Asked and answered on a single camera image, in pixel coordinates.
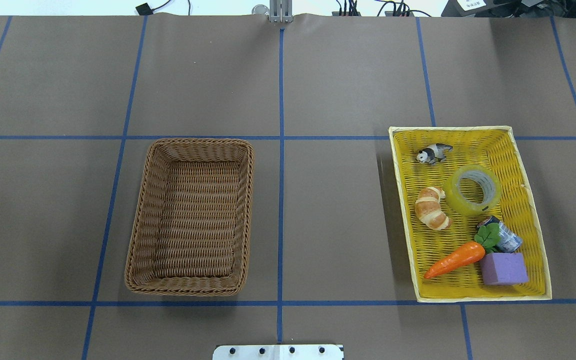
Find yellow packing tape roll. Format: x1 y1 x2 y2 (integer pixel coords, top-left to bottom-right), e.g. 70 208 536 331
443 164 502 217

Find brown wicker basket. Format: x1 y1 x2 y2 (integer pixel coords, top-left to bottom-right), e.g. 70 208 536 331
125 137 255 297

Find yellow woven basket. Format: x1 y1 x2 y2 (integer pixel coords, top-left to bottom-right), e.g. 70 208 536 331
388 125 553 303

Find toy croissant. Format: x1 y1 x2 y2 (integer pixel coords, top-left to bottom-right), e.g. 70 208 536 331
414 186 453 231

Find toy panda figure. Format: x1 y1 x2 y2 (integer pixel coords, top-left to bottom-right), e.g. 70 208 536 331
416 143 454 166

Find orange toy carrot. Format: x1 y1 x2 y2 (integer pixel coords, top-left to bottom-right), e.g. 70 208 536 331
423 223 501 280

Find purple foam block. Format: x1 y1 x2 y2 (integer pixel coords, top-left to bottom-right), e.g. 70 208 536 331
478 252 530 286

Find aluminium camera mount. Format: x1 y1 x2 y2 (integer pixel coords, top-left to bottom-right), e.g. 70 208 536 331
268 0 294 24

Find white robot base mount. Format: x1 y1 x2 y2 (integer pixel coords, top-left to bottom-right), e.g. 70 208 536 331
212 344 345 360

